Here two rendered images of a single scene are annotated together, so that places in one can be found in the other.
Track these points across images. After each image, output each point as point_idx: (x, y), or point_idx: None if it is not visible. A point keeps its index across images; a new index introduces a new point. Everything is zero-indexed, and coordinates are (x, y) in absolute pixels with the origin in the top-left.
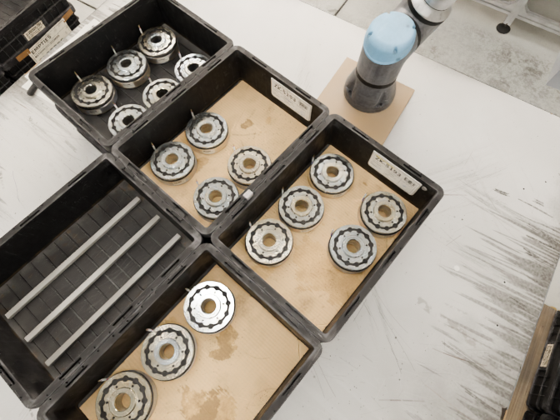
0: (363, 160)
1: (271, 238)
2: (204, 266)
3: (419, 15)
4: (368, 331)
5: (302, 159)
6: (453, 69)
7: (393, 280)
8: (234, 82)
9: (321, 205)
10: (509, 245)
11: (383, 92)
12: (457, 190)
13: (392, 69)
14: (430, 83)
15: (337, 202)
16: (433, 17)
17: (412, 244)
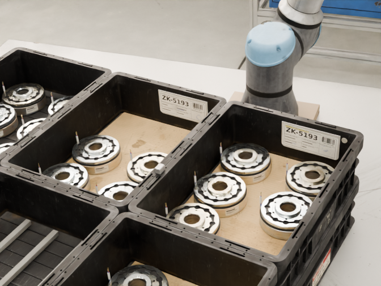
0: (276, 143)
1: None
2: (122, 256)
3: (292, 21)
4: None
5: (208, 147)
6: (357, 85)
7: (356, 274)
8: (115, 115)
9: (241, 183)
10: None
11: (283, 102)
12: None
13: (283, 70)
14: (336, 100)
15: (259, 186)
16: (307, 21)
17: (368, 236)
